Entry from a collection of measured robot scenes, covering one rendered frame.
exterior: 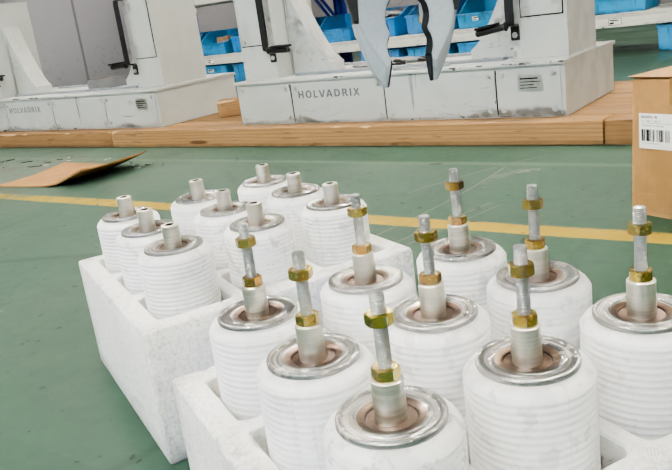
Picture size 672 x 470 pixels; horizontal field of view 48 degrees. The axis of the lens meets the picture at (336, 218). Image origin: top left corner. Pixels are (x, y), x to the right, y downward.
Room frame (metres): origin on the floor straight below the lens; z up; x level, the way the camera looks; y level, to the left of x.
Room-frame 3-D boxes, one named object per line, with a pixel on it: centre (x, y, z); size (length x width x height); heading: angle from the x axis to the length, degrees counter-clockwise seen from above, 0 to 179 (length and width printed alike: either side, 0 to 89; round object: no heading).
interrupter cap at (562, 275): (0.65, -0.18, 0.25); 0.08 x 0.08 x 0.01
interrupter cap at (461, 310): (0.60, -0.07, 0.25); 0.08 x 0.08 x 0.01
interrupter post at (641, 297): (0.55, -0.23, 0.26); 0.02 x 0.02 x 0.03
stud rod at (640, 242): (0.55, -0.23, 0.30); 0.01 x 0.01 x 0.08
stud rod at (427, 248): (0.60, -0.07, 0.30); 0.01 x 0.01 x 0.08
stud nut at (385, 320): (0.44, -0.02, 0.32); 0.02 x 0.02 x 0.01; 54
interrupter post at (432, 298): (0.60, -0.07, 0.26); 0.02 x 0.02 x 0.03
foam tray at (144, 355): (1.08, 0.16, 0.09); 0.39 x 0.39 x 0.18; 28
